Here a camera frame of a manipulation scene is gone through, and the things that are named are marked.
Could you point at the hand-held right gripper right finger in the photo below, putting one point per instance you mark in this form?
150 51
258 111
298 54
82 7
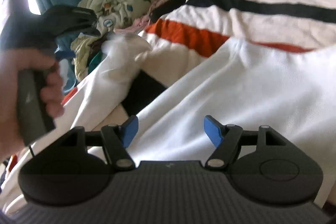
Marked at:
214 132

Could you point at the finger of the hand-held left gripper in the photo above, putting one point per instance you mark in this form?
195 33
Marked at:
76 19

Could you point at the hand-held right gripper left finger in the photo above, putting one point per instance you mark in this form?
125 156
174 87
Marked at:
130 129

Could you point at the white sweatpants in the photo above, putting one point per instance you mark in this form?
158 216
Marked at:
236 87

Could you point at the person's left hand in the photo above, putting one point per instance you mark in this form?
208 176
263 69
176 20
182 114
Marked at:
8 98

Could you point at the light blue cloth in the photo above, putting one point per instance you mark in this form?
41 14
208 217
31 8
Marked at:
65 43

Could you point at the cream printed fleece blanket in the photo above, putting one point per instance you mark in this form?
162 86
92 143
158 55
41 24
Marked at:
118 1

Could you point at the green cloth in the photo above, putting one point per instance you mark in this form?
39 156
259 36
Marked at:
95 61

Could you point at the pink cloth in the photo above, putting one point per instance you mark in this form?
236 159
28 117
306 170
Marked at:
157 3

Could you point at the striped fleece blanket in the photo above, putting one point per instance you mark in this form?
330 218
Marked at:
262 22

